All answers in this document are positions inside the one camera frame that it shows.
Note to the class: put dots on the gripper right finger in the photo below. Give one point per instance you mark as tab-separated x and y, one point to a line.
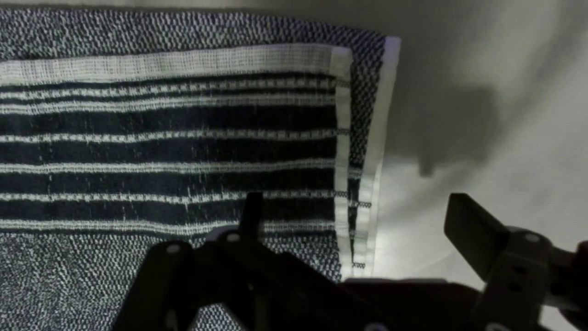
510	257

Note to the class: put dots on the dark blue white striped towel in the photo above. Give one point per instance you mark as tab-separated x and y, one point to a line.
183	151

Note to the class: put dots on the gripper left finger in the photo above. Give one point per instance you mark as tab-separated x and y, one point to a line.
239	271

